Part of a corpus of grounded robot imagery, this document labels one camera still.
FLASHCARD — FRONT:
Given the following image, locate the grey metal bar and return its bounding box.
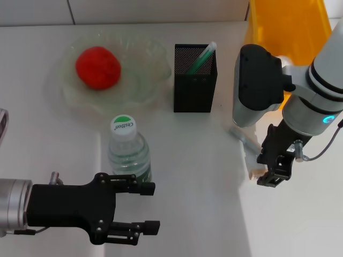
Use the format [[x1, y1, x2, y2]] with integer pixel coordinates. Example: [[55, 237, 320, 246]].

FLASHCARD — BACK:
[[229, 126, 263, 156]]

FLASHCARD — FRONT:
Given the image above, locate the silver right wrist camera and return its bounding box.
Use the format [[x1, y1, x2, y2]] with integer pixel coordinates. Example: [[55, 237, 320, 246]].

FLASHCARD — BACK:
[[231, 43, 296, 129]]

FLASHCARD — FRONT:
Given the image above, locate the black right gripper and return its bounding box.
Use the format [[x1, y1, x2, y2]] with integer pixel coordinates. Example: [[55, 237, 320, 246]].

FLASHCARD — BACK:
[[256, 118, 305, 190]]

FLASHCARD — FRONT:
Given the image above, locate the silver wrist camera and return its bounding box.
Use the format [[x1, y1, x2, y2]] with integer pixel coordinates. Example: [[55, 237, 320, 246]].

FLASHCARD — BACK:
[[0, 108, 10, 142], [231, 43, 296, 129]]

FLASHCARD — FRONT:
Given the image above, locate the green utility knife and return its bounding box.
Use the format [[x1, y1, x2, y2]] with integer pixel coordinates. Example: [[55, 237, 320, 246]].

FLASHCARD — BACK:
[[185, 41, 218, 76]]

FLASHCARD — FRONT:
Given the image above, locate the clear green-label water bottle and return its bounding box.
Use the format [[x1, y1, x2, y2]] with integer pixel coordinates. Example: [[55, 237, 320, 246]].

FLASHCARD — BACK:
[[107, 114, 153, 185]]

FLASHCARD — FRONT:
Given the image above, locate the clear glass fruit plate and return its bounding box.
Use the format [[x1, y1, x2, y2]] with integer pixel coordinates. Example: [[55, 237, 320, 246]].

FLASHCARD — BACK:
[[57, 31, 173, 108]]

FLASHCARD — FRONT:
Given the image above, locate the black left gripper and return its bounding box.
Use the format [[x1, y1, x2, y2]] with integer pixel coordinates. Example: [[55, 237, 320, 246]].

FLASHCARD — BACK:
[[26, 172, 161, 246]]

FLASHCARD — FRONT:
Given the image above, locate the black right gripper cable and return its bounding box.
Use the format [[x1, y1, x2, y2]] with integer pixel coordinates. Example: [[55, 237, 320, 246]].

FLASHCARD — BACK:
[[293, 125, 341, 163]]

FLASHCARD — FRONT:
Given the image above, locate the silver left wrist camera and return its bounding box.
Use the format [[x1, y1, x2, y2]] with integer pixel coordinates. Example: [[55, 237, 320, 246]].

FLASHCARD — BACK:
[[0, 108, 10, 142]]

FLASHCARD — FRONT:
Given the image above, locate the yellow plastic bin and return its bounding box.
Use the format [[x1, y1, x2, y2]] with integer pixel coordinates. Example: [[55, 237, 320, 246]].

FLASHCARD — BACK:
[[243, 0, 333, 111]]

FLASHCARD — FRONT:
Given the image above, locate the red ball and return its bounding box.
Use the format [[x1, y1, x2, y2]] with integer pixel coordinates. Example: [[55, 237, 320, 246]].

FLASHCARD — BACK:
[[75, 46, 122, 92]]

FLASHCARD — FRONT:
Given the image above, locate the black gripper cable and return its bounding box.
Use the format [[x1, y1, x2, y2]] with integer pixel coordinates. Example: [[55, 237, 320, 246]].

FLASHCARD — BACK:
[[293, 125, 341, 163], [4, 170, 64, 237]]

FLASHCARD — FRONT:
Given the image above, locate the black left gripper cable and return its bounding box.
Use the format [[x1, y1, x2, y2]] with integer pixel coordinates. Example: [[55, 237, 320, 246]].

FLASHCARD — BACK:
[[4, 170, 64, 237]]

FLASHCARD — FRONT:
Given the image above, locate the small beige eraser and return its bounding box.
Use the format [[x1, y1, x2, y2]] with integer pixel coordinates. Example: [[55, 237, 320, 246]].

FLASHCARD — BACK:
[[247, 167, 269, 182]]

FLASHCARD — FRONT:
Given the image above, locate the black mesh pen holder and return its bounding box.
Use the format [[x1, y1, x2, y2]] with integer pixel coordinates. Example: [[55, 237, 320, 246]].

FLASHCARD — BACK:
[[173, 43, 219, 114]]

